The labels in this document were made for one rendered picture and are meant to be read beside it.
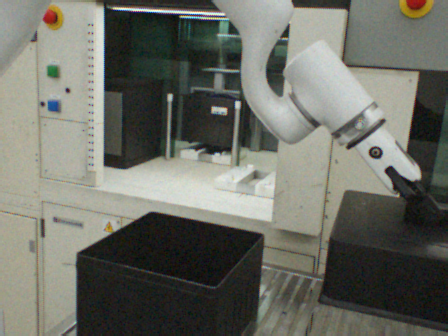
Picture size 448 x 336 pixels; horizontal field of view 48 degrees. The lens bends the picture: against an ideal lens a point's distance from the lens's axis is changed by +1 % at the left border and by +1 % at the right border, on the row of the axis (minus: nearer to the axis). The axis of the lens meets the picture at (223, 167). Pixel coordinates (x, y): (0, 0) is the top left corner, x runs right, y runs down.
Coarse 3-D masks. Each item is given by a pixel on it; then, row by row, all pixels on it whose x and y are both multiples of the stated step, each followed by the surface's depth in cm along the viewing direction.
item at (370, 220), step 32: (352, 192) 94; (352, 224) 77; (384, 224) 78; (416, 224) 79; (352, 256) 70; (384, 256) 68; (416, 256) 67; (352, 288) 71; (384, 288) 69; (416, 288) 68; (416, 320) 69
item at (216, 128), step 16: (224, 80) 194; (192, 96) 188; (208, 96) 207; (192, 112) 189; (208, 112) 187; (224, 112) 185; (192, 128) 191; (208, 128) 188; (224, 128) 186; (208, 144) 205; (224, 144) 187
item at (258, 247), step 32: (128, 224) 104; (160, 224) 113; (192, 224) 110; (96, 256) 95; (128, 256) 106; (160, 256) 115; (192, 256) 112; (224, 256) 109; (256, 256) 99; (96, 288) 88; (128, 288) 86; (160, 288) 83; (192, 288) 81; (224, 288) 83; (256, 288) 103; (96, 320) 90; (128, 320) 87; (160, 320) 85; (192, 320) 82; (224, 320) 86
